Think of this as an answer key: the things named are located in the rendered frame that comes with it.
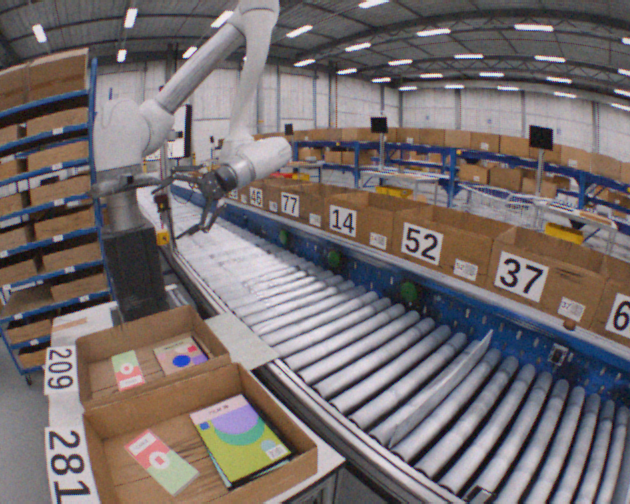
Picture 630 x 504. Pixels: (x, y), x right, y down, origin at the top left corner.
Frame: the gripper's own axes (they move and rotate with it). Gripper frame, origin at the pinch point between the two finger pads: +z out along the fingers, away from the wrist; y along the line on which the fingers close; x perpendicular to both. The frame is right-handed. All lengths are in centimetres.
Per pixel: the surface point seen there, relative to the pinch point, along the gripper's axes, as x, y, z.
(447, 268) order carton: 29, -55, -59
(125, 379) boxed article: 4.5, -27.3, 34.7
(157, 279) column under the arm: -17.7, -15.7, 10.9
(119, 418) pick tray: 21, -27, 38
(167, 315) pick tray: -9.0, -24.6, 14.7
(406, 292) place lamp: 17, -59, -49
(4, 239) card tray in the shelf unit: -106, 47, 86
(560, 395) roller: 77, -76, -37
